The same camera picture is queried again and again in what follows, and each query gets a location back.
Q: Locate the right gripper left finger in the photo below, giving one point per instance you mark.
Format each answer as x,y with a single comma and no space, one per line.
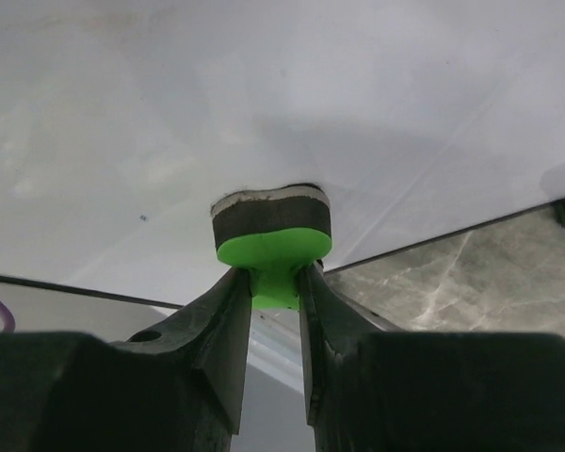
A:
175,386

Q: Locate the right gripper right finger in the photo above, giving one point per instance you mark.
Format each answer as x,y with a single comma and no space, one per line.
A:
367,389

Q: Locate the small black-framed whiteboard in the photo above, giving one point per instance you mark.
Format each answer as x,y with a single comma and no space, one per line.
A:
122,122

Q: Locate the green whiteboard eraser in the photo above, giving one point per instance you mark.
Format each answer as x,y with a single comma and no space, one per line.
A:
273,234

